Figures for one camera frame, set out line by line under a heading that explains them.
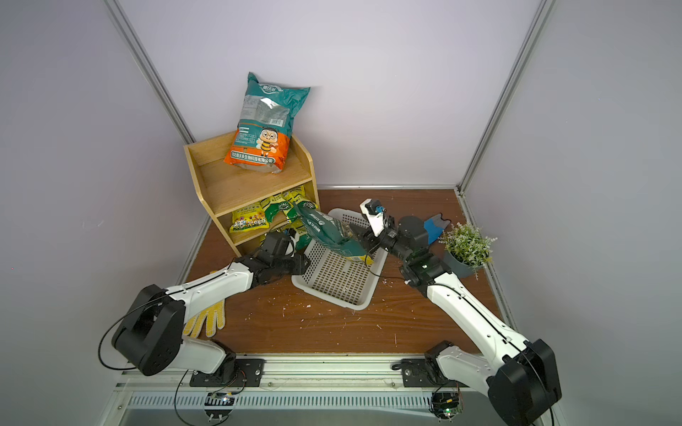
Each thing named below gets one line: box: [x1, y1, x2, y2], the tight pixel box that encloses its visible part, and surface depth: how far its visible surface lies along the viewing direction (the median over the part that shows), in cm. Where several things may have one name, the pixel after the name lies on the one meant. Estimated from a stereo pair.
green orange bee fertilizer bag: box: [223, 71, 311, 174], surface depth 79 cm
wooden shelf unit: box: [183, 131, 320, 258], surface depth 83 cm
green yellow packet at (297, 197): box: [282, 185, 318, 223], surface depth 90 cm
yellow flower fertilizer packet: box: [229, 204, 270, 234], surface depth 87 cm
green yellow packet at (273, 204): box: [259, 192, 294, 223], surface depth 88 cm
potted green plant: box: [437, 221, 499, 281], surface depth 82 cm
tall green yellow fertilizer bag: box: [294, 203, 375, 265], surface depth 77 cm
